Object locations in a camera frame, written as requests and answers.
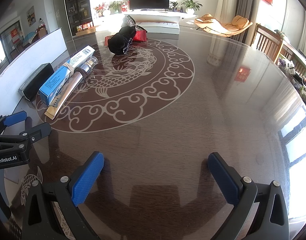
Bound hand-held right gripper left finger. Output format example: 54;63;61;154
22;151;105;240

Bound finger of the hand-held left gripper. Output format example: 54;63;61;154
0;111;28;134
0;122;51;148

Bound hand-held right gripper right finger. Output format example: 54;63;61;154
207;152;290;240

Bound black cardboard box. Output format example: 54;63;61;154
18;63;55;102

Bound blue and white box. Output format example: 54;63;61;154
39;45;95;105

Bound silver metal bottle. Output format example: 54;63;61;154
75;57;99;80

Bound black cloth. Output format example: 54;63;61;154
108;26;137;55

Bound red snack packet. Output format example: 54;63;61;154
132;29;148;43

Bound rhinestone hair clip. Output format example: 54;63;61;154
122;15;137;28

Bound white board panel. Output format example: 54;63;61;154
0;28;67;88

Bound cardboard box with orange packs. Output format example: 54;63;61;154
75;22;96;37

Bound dark display cabinet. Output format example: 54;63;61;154
62;0;96;37

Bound pile of cluttered small items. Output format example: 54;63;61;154
277;55;306;100

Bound red flower bouquet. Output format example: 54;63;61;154
94;2;107;18

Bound bushy potted plant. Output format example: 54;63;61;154
108;1;122;14

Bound wooden slatted chair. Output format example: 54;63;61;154
253;24;285;60

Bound orange lounge chair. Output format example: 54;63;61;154
194;14;253;38

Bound white flat box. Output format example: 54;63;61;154
133;15;181;35

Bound white television console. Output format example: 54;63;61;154
93;10;201;28

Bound grey curtain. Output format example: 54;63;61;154
233;0;256;43

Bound large potted green plant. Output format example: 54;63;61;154
181;0;203;14

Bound framed wall painting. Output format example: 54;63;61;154
26;6;35;27

